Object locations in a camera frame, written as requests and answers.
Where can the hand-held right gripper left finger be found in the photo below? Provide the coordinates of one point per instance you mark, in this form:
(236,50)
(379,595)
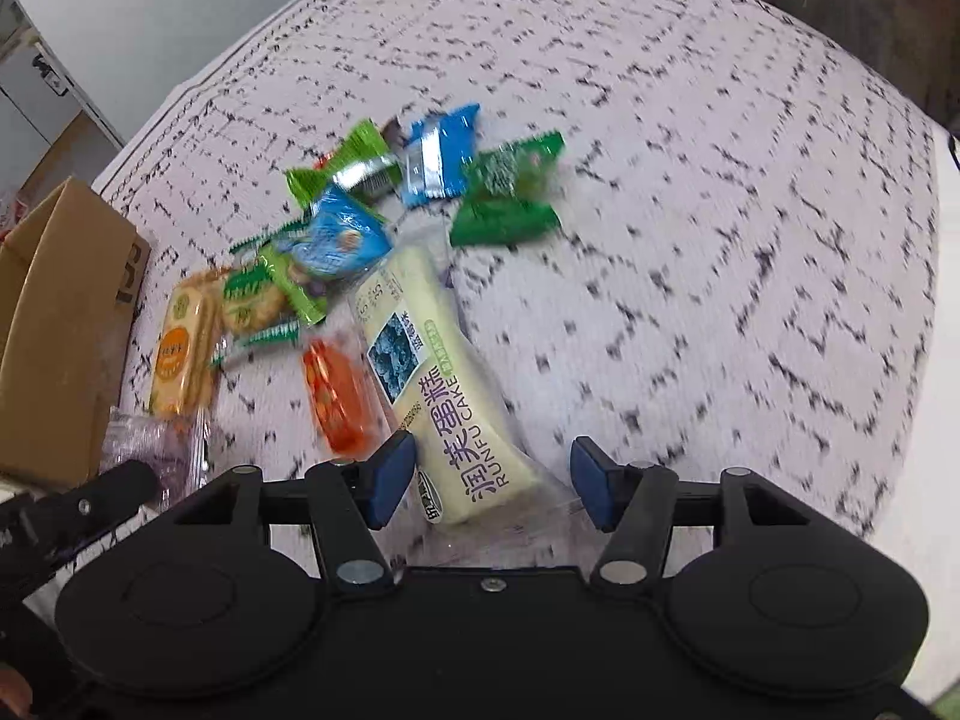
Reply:
(390,480)

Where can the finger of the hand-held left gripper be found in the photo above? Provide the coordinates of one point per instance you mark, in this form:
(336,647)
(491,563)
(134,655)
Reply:
(112,491)

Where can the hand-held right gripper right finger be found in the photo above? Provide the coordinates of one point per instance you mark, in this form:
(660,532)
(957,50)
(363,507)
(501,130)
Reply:
(596,480)

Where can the translucent dark snack packet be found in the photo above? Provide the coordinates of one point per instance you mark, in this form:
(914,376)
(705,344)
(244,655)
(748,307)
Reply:
(150,442)

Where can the orange snack packet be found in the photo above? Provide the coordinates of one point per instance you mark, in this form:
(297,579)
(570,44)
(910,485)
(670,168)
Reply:
(337,397)

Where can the long white cake packet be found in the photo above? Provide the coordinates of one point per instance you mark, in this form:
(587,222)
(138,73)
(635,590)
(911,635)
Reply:
(420,330)

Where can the orange cracker packet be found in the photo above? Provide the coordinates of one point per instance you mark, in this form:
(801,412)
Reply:
(180,345)

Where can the brown cardboard box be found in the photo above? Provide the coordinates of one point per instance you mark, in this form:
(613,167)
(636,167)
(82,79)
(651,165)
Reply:
(60,330)

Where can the green cracker packet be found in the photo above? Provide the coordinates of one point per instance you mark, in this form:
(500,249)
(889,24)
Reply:
(247,304)

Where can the blue snack packet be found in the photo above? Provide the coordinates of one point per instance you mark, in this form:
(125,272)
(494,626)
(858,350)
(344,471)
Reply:
(337,236)

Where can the dark green snack packet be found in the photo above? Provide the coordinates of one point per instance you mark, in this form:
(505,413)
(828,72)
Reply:
(502,217)

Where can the small bright green packet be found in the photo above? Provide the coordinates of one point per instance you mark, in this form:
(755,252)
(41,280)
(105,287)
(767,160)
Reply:
(300,292)

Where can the white black-patterned tablecloth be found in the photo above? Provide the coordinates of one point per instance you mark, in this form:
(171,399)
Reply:
(675,277)

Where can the blue and silver packet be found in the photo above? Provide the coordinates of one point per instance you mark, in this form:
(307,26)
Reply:
(435,157)

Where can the red snack packet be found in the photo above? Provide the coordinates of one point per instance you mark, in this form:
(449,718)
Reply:
(324,160)

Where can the light green snack packet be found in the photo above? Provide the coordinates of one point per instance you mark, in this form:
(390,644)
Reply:
(360,150)

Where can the white cabinet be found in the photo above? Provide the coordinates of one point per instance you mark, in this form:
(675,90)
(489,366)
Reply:
(37,37)

